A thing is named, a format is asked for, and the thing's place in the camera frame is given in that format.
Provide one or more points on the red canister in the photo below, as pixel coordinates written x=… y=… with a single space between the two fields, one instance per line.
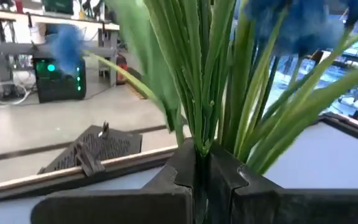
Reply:
x=122 y=67

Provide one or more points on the blue artificial flower bunch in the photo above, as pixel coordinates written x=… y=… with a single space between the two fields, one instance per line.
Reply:
x=197 y=77

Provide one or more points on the black computer green lights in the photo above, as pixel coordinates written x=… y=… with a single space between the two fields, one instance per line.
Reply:
x=61 y=90

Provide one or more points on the black perforated computer tower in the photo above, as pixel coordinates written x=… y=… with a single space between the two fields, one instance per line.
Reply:
x=120 y=146

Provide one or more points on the white workbench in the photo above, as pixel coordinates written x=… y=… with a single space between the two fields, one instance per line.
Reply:
x=73 y=23

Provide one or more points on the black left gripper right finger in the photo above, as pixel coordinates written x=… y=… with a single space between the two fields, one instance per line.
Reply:
x=291 y=208

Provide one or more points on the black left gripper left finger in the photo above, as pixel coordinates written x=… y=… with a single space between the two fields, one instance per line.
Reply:
x=120 y=208

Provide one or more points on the blue-grey table mat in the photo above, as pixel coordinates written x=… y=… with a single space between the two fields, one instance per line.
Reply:
x=322 y=161

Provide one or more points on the storage rack with bins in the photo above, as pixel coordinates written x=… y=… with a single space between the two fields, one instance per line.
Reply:
x=353 y=93

